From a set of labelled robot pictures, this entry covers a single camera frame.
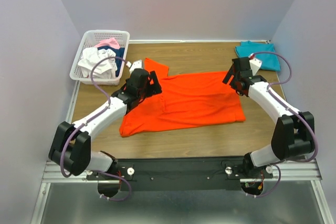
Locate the aluminium extrusion frame rail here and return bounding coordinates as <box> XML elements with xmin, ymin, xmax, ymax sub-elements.
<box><xmin>30</xmin><ymin>39</ymin><xmax>336</xmax><ymax>224</ymax></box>

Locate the white plastic laundry basket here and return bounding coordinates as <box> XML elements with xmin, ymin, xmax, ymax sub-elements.
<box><xmin>69</xmin><ymin>29</ymin><xmax>130</xmax><ymax>84</ymax></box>

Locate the white crumpled t shirt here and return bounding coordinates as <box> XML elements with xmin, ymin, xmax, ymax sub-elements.
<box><xmin>77</xmin><ymin>47</ymin><xmax>118</xmax><ymax>79</ymax></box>

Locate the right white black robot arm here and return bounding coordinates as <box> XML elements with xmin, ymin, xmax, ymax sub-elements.
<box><xmin>223</xmin><ymin>56</ymin><xmax>318</xmax><ymax>178</ymax></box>

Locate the teal t shirt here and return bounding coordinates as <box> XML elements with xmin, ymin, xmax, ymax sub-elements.
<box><xmin>235</xmin><ymin>41</ymin><xmax>281</xmax><ymax>72</ymax></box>

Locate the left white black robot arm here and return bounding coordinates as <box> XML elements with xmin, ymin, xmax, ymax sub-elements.
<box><xmin>48</xmin><ymin>68</ymin><xmax>162</xmax><ymax>179</ymax></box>

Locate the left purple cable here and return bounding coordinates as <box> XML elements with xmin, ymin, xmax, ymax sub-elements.
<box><xmin>60</xmin><ymin>56</ymin><xmax>132</xmax><ymax>202</ymax></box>

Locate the navy blue t shirt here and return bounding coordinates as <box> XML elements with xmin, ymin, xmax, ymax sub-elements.
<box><xmin>98</xmin><ymin>46</ymin><xmax>125</xmax><ymax>78</ymax></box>

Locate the pink t shirt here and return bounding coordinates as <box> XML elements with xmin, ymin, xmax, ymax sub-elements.
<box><xmin>95</xmin><ymin>38</ymin><xmax>120</xmax><ymax>49</ymax></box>

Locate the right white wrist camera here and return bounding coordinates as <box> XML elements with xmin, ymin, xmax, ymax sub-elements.
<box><xmin>248</xmin><ymin>54</ymin><xmax>262</xmax><ymax>76</ymax></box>

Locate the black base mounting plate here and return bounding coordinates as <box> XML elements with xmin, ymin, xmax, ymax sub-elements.
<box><xmin>87</xmin><ymin>156</ymin><xmax>273</xmax><ymax>193</ymax></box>

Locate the orange t shirt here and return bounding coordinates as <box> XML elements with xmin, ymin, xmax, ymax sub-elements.
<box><xmin>119</xmin><ymin>58</ymin><xmax>246</xmax><ymax>137</ymax></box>

